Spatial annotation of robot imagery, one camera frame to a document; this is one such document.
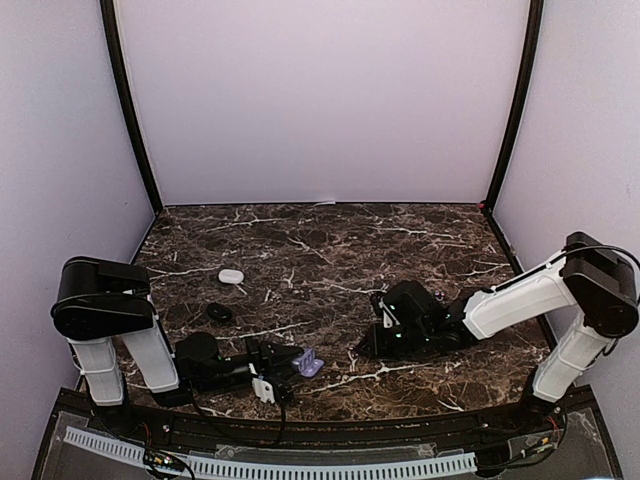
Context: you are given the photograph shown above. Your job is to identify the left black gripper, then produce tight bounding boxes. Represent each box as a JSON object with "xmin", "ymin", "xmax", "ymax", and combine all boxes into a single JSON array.
[{"xmin": 195, "ymin": 337, "xmax": 306, "ymax": 394}]

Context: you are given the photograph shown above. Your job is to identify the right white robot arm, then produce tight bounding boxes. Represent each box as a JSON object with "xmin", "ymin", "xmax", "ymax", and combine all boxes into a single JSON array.
[{"xmin": 355, "ymin": 231, "xmax": 639, "ymax": 434}]

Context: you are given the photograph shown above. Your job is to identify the black earbud charging case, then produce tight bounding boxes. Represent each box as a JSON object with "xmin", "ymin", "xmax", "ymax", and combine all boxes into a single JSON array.
[{"xmin": 205, "ymin": 302, "xmax": 233, "ymax": 323}]

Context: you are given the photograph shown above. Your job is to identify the purple round charging case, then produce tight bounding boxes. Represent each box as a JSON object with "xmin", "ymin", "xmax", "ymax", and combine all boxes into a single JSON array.
[{"xmin": 291, "ymin": 348, "xmax": 324, "ymax": 378}]

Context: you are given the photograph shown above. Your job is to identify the left black frame post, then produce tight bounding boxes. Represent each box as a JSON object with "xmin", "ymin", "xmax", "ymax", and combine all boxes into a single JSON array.
[{"xmin": 99, "ymin": 0, "xmax": 164, "ymax": 215}]

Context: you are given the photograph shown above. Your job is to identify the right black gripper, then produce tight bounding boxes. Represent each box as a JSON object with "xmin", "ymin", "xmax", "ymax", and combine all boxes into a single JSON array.
[{"xmin": 356, "ymin": 322, "xmax": 432, "ymax": 361}]

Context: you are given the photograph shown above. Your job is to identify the white earbud charging case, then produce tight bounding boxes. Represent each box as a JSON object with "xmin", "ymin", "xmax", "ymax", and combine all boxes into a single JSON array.
[{"xmin": 217, "ymin": 269, "xmax": 245, "ymax": 285}]

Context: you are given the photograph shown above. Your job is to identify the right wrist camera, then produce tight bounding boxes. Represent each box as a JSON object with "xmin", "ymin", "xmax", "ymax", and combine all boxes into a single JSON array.
[{"xmin": 370, "ymin": 291, "xmax": 399, "ymax": 329}]

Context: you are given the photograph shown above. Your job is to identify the black frame post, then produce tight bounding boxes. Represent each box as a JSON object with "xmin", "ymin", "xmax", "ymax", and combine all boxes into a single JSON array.
[
  {"xmin": 99, "ymin": 0, "xmax": 164, "ymax": 215},
  {"xmin": 482, "ymin": 0, "xmax": 545, "ymax": 216}
]

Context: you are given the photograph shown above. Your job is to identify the white slotted cable duct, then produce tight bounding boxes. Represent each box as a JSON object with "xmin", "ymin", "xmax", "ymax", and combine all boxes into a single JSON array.
[{"xmin": 63, "ymin": 427, "xmax": 477, "ymax": 479}]

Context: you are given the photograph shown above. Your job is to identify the right black frame post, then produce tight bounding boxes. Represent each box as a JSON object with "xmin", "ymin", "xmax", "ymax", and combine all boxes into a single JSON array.
[{"xmin": 482, "ymin": 0, "xmax": 545, "ymax": 216}]

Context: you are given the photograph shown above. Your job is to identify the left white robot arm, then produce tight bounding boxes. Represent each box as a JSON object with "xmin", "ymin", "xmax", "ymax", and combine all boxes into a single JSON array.
[{"xmin": 51, "ymin": 256, "xmax": 314, "ymax": 436}]

